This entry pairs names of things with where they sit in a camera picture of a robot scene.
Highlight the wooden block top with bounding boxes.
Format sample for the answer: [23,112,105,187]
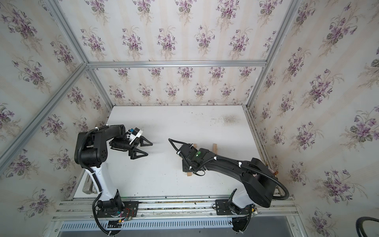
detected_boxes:
[212,144,218,155]

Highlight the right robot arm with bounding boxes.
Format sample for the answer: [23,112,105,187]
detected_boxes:
[168,139,290,233]

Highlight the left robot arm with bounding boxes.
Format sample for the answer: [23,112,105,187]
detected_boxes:
[74,124,153,237]

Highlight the grey objects beside table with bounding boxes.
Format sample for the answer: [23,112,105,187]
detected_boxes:
[82,172,97,195]

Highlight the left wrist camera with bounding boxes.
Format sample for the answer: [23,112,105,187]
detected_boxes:
[125,128,143,143]

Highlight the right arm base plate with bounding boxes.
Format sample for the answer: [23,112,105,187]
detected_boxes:
[212,199,256,216]

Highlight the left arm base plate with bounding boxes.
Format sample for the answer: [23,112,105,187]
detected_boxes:
[95,201,139,220]

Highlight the aluminium cage frame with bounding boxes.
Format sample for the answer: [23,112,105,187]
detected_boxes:
[0,0,309,214]

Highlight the aluminium front rail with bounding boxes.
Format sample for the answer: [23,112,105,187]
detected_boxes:
[52,195,299,221]

